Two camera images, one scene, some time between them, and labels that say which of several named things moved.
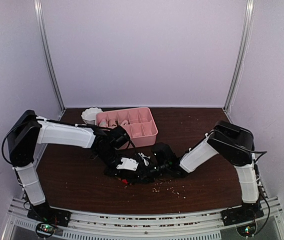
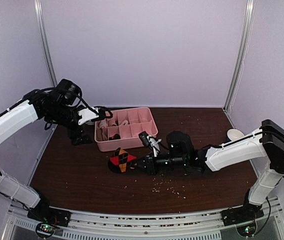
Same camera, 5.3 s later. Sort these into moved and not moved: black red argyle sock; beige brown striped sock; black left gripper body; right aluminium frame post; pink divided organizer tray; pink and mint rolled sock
Moved: black left gripper body; black red argyle sock
Not moved: pink divided organizer tray; right aluminium frame post; beige brown striped sock; pink and mint rolled sock
